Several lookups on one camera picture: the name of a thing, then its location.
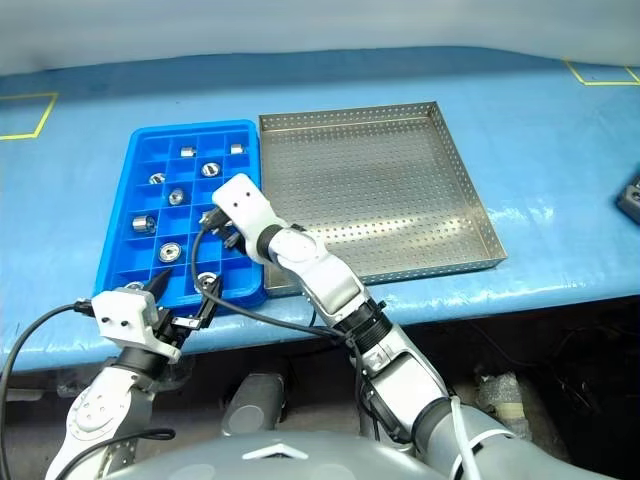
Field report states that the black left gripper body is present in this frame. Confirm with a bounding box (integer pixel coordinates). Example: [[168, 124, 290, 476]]
[[155, 307, 204, 351]]

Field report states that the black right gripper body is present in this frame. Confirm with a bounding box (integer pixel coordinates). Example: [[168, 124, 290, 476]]
[[223, 230, 251, 259]]

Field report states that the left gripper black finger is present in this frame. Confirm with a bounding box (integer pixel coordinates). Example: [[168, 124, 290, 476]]
[[194, 275, 225, 331], [144, 268, 174, 306]]

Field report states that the blue plastic compartment tray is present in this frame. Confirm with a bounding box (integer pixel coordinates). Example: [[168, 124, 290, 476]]
[[93, 118, 269, 317]]

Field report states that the perforated steel tray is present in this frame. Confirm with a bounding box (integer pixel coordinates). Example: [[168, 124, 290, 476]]
[[258, 101, 510, 301]]

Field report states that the grey rounded robot leg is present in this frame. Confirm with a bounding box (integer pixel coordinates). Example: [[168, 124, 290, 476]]
[[219, 372, 287, 439]]

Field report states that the grey robot torso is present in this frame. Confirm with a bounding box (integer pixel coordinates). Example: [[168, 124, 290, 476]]
[[99, 430, 436, 480]]

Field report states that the white tube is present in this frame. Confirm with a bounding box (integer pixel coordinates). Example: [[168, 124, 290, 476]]
[[447, 397, 481, 480]]

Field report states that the bubble wrap bundle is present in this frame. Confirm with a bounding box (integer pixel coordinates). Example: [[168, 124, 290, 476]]
[[474, 372, 529, 441]]

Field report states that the dark handheld device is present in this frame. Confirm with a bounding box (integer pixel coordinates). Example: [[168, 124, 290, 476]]
[[614, 172, 640, 224]]

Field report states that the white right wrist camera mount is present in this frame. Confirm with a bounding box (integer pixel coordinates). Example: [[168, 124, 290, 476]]
[[211, 173, 281, 261]]

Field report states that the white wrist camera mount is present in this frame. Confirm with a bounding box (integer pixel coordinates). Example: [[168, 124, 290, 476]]
[[211, 173, 281, 261], [89, 288, 183, 364]]

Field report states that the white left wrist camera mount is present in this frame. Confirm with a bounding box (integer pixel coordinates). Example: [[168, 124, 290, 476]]
[[89, 288, 183, 364]]

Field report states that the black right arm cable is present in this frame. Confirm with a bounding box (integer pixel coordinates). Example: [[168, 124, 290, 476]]
[[191, 212, 401, 441]]

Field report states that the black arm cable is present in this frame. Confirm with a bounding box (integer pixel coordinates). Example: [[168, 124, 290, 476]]
[[0, 298, 176, 476], [191, 212, 401, 441]]

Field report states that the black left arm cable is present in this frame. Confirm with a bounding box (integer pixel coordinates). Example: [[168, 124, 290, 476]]
[[0, 298, 176, 476]]

